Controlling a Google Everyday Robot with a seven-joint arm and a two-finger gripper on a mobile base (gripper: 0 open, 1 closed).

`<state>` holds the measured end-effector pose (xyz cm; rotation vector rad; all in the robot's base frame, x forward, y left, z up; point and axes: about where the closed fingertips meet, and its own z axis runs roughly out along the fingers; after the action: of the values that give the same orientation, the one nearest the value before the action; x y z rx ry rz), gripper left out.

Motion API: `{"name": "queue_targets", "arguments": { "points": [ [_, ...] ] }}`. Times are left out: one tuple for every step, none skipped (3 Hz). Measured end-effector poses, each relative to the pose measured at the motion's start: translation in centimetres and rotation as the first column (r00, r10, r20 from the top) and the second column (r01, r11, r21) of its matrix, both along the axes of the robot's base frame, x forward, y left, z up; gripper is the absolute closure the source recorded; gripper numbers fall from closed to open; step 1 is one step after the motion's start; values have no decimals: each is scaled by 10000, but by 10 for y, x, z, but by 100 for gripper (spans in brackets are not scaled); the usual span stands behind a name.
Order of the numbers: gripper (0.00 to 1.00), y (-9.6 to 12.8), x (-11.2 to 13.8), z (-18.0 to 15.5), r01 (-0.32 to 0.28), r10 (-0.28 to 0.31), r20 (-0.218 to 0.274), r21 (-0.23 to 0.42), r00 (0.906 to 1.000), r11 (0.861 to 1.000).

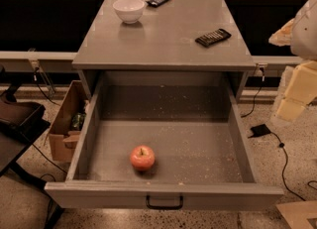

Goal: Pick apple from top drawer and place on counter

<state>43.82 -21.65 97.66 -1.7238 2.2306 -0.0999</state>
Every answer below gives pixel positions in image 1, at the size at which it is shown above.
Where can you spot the black drawer handle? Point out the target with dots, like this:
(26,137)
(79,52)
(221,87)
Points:
(164,203)

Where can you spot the open grey drawer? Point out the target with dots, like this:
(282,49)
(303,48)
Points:
(192,123)

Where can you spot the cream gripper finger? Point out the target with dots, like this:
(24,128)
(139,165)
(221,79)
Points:
(283,36)
(300,91)

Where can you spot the brown cardboard box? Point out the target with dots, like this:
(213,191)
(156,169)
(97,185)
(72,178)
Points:
(62,138)

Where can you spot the grey cabinet counter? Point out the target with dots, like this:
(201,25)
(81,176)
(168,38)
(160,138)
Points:
(164,39)

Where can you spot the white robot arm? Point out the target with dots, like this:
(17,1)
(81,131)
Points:
(300,33)

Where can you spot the red apple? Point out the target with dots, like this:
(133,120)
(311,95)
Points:
(142,158)

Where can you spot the black snack bar wrapper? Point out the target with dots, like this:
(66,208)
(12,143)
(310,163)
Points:
(213,38)

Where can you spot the white ceramic bowl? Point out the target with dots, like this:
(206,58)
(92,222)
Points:
(129,11)

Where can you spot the black power adapter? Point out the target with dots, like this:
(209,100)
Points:
(260,130)

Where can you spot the black chair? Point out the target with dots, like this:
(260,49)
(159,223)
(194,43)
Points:
(21,124)

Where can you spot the cardboard piece bottom right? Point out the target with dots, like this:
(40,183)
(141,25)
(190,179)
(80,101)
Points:
(299,215)

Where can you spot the green packet in box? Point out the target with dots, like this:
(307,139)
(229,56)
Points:
(77,121)

